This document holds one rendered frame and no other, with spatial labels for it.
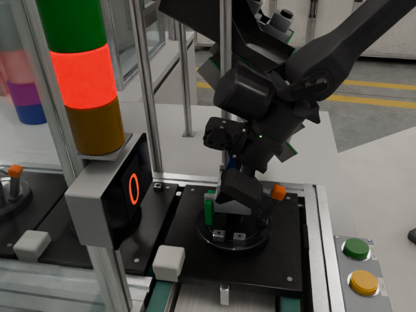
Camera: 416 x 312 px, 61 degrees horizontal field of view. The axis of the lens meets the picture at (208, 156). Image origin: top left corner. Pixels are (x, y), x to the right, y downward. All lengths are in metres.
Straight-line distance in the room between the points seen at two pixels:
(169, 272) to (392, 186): 0.66
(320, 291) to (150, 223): 0.32
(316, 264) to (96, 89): 0.47
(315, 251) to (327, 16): 4.10
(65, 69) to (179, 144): 0.84
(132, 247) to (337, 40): 0.47
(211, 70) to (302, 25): 3.94
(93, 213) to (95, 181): 0.03
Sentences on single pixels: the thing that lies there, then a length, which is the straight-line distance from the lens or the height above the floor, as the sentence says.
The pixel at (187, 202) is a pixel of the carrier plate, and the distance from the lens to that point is 0.74.
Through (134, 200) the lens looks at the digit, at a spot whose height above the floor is 1.19.
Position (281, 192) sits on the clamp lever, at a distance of 0.60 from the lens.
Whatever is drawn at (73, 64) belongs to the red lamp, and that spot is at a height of 1.35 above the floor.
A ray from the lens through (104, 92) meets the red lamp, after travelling 0.34.
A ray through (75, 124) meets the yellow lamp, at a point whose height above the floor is 1.29.
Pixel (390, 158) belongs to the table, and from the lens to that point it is 1.16.
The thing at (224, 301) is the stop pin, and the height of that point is 0.94.
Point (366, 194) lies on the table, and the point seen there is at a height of 0.86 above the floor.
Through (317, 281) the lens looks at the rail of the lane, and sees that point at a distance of 0.63.
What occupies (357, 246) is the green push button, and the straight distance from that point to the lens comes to 0.68.
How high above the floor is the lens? 1.45
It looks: 33 degrees down
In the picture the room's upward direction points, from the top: 2 degrees counter-clockwise
